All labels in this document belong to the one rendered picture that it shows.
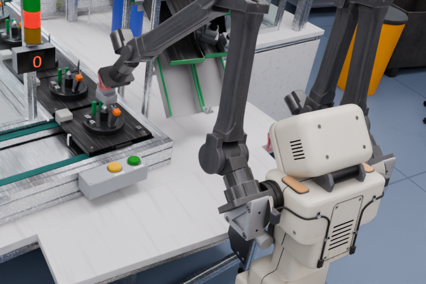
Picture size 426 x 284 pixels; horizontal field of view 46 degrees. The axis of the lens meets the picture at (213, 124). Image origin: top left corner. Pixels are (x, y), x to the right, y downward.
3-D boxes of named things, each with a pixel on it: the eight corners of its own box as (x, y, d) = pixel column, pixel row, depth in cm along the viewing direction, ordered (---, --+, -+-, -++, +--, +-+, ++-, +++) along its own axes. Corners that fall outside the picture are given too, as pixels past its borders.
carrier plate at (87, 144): (151, 137, 175) (152, 132, 174) (89, 157, 161) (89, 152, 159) (115, 104, 189) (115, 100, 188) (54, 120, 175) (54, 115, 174)
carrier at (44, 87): (113, 103, 190) (115, 73, 184) (52, 118, 176) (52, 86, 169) (82, 75, 204) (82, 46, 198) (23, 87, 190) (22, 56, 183)
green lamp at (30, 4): (43, 11, 149) (43, -5, 146) (26, 13, 146) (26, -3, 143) (36, 5, 152) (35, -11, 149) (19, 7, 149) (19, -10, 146)
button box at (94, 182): (147, 179, 164) (149, 163, 161) (89, 201, 151) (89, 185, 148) (135, 167, 168) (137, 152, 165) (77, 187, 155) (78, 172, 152)
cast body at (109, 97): (117, 102, 167) (118, 83, 163) (105, 105, 164) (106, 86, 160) (103, 91, 171) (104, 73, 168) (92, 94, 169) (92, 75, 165)
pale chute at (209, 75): (227, 104, 196) (233, 101, 192) (198, 109, 189) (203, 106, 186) (210, 35, 199) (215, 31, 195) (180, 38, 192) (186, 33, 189)
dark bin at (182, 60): (203, 63, 177) (210, 49, 172) (169, 66, 171) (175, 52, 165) (174, 3, 188) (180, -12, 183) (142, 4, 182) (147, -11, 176)
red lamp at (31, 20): (44, 27, 151) (43, 11, 149) (27, 29, 148) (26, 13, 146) (37, 21, 154) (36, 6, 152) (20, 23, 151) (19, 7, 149)
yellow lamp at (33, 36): (44, 42, 154) (44, 27, 151) (28, 45, 151) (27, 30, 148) (37, 36, 157) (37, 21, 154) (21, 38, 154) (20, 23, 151)
